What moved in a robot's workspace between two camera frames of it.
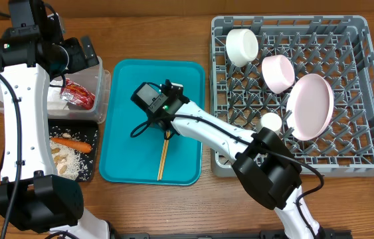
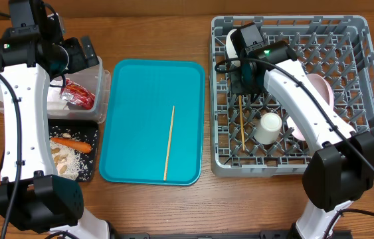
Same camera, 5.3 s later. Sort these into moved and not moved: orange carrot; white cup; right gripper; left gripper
Moved: right gripper
Not moved: left gripper; orange carrot; white cup
